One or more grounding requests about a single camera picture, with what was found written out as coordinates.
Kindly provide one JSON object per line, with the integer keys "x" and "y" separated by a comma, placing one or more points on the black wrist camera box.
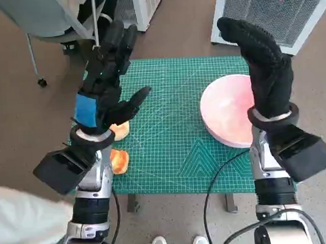
{"x": 60, "y": 167}
{"x": 306, "y": 152}

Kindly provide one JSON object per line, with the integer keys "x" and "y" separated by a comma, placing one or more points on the person seated on chair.
{"x": 106, "y": 3}

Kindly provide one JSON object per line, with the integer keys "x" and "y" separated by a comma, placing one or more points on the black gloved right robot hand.
{"x": 271, "y": 76}

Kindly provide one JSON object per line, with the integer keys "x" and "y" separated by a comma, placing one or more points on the green cutting mat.
{"x": 166, "y": 127}

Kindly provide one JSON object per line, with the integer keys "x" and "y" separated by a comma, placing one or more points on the braided toy bread loaf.
{"x": 119, "y": 160}

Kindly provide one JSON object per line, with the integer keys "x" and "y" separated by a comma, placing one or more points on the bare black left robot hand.
{"x": 106, "y": 103}

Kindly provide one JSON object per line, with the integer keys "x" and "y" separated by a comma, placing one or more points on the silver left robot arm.
{"x": 95, "y": 184}

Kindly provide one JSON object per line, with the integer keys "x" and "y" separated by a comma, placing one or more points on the large white grille appliance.
{"x": 269, "y": 10}

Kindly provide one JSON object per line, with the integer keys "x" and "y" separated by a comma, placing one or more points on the small white grille appliance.
{"x": 145, "y": 7}

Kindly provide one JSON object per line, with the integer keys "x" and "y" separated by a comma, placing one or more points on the metal table leg bracket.
{"x": 134, "y": 203}
{"x": 231, "y": 203}

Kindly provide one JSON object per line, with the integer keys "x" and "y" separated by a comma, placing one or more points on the round toy bread bun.
{"x": 122, "y": 131}

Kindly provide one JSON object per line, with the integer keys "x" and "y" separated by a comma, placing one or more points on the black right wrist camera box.
{"x": 306, "y": 152}

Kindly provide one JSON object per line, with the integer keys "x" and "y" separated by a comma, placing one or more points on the pink bowl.
{"x": 223, "y": 110}

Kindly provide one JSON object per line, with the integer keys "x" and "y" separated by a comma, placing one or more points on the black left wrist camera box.
{"x": 60, "y": 167}

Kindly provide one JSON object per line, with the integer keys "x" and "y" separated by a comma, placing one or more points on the grey office chair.
{"x": 34, "y": 16}

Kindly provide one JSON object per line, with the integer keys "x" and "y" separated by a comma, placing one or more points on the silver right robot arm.
{"x": 272, "y": 192}

